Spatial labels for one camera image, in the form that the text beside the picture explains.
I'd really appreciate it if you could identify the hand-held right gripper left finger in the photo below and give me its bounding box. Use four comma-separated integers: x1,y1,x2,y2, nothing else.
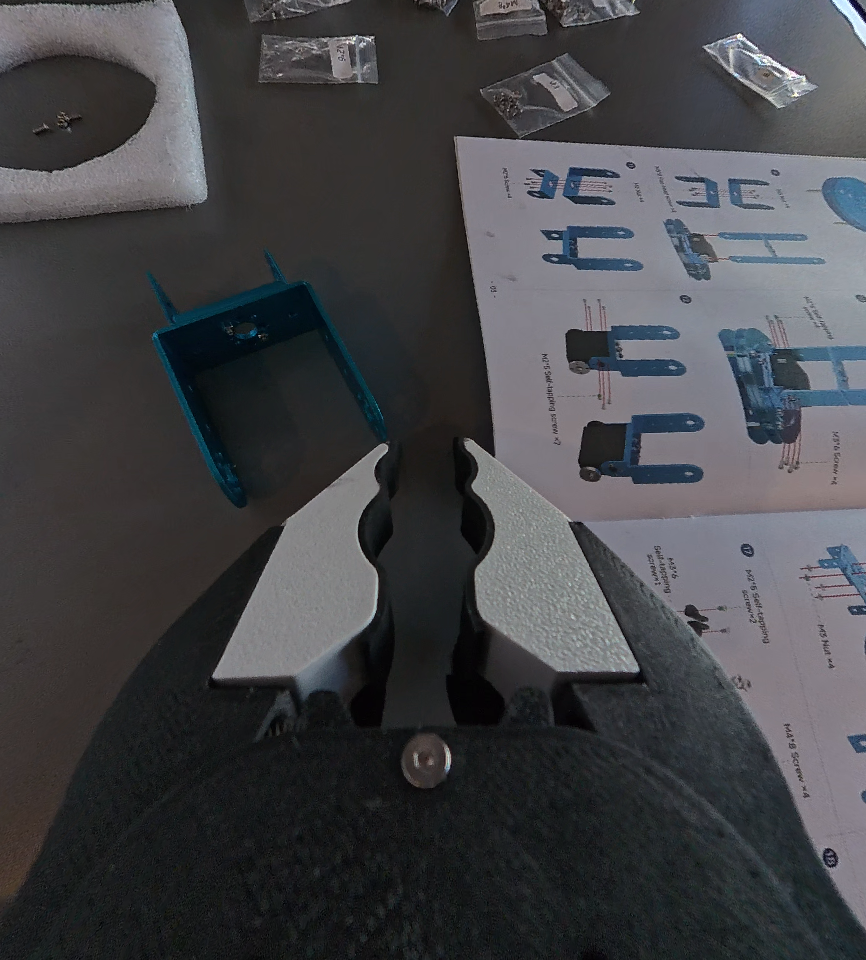
210,441,404,725

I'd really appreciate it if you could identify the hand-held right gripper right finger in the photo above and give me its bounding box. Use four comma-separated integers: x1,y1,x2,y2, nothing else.
444,436,644,725

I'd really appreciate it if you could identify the dark grey desk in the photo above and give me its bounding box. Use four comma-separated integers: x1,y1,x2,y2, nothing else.
0,0,866,912

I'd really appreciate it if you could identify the assembly instruction booklet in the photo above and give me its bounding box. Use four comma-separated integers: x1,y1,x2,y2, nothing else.
454,136,866,960

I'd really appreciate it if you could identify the white foam packing piece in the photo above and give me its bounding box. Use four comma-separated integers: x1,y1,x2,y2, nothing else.
0,0,207,228

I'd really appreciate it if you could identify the zip bag of small nuts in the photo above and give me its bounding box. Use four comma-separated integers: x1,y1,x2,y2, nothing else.
479,53,612,139

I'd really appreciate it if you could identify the clear bag with small part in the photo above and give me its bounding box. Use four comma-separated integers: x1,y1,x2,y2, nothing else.
703,33,818,111

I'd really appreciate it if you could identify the zip bag of thick screws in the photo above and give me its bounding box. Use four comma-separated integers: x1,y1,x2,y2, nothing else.
472,0,551,42

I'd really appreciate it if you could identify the zip bag of large nuts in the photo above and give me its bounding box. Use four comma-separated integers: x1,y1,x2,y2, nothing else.
544,0,641,28

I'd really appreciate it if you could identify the blue metal bracket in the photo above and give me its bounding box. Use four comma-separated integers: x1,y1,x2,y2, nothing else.
146,249,390,511

